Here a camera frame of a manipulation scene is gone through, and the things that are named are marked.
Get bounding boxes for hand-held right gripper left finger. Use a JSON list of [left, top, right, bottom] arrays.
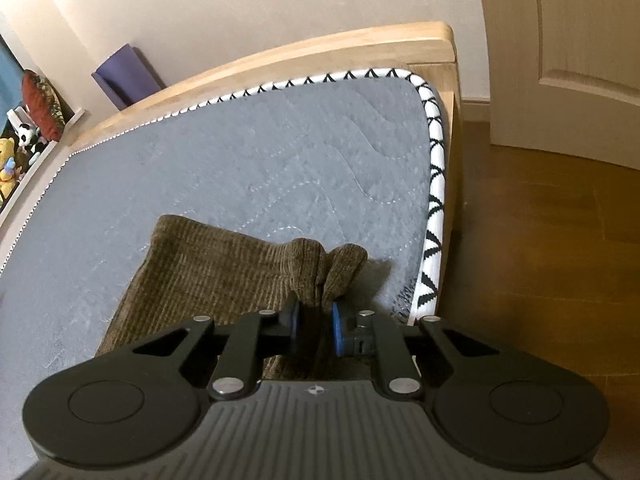
[[132, 302, 302, 403]]

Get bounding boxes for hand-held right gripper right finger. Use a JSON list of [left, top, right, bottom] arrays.
[[331, 302, 505, 402]]

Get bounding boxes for olive corduroy pants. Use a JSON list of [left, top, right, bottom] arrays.
[[95, 214, 373, 382]]

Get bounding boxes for grey quilted mattress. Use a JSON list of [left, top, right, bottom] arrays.
[[0, 67, 447, 466]]

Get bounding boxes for purple box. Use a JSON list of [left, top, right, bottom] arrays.
[[91, 44, 166, 111]]

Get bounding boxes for panda plush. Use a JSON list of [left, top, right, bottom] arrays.
[[14, 122, 42, 154]]

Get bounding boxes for dark red cushion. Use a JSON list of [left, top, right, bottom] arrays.
[[21, 69, 66, 144]]

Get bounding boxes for white door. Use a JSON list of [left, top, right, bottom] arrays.
[[472, 0, 640, 171]]

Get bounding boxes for blue curtain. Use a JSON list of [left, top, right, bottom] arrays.
[[0, 35, 26, 113]]

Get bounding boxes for wooden bed frame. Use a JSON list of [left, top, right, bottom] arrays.
[[0, 21, 467, 327]]

